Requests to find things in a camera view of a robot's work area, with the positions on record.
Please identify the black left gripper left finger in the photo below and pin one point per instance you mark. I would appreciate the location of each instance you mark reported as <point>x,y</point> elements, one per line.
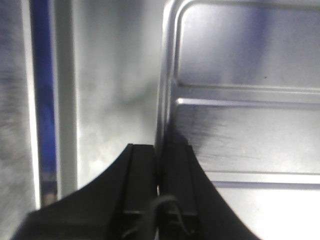
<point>104,209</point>

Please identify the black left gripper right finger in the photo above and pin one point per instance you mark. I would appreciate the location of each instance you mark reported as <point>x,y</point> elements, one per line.
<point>194,209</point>

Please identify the small silver tray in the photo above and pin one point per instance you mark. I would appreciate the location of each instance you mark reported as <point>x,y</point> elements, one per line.
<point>240,83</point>

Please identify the large grey tray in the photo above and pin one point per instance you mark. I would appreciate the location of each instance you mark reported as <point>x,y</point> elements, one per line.
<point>107,64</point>

